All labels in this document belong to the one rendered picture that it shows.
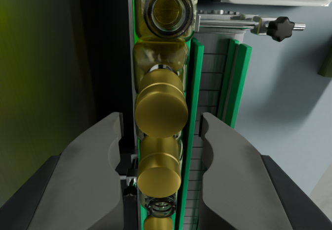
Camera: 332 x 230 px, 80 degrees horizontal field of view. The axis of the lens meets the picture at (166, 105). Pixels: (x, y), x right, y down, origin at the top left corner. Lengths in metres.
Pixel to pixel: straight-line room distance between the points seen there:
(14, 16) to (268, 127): 0.66
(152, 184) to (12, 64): 0.14
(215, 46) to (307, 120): 0.45
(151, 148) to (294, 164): 0.73
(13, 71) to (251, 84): 0.54
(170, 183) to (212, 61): 0.30
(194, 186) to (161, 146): 0.45
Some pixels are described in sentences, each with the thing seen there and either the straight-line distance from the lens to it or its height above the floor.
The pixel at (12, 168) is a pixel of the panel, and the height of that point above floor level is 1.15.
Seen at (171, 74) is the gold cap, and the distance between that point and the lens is 0.15.
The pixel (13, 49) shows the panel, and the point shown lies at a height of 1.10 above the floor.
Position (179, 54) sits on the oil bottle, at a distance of 0.19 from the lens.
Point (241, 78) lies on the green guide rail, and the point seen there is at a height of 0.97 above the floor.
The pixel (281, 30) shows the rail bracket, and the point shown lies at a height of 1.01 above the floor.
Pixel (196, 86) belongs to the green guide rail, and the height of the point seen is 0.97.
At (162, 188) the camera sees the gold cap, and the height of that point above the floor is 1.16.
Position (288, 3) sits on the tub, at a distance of 0.49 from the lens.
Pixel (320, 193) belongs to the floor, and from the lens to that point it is 2.55.
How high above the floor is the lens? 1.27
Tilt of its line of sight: 63 degrees down
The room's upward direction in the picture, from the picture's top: 177 degrees clockwise
